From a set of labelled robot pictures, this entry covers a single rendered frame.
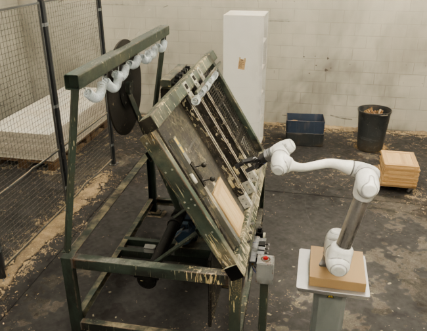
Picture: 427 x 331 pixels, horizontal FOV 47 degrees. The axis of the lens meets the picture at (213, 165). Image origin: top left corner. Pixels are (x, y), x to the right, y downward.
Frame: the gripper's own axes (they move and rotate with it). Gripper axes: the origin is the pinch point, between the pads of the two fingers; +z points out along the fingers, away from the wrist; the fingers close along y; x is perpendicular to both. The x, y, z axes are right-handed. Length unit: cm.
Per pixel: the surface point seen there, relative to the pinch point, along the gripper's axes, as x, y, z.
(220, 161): -33, -40, 42
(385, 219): -5, -304, 0
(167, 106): -48, 41, 23
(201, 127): -57, -18, 38
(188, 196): 14.2, 26.8, 29.6
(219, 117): -85, -62, 46
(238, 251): 47, -26, 34
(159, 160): -8, 49, 32
